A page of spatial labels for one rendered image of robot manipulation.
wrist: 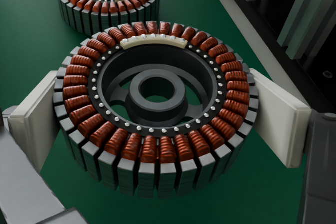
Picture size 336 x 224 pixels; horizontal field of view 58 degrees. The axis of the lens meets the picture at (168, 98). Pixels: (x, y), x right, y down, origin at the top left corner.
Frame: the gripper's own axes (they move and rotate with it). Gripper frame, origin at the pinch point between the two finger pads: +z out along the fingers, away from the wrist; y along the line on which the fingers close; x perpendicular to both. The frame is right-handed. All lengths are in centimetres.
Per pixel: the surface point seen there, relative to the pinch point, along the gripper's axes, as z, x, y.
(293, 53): 10.9, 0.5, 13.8
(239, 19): 20.3, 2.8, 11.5
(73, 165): 4.0, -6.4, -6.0
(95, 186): 2.6, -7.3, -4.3
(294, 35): 10.8, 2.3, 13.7
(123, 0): 16.4, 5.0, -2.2
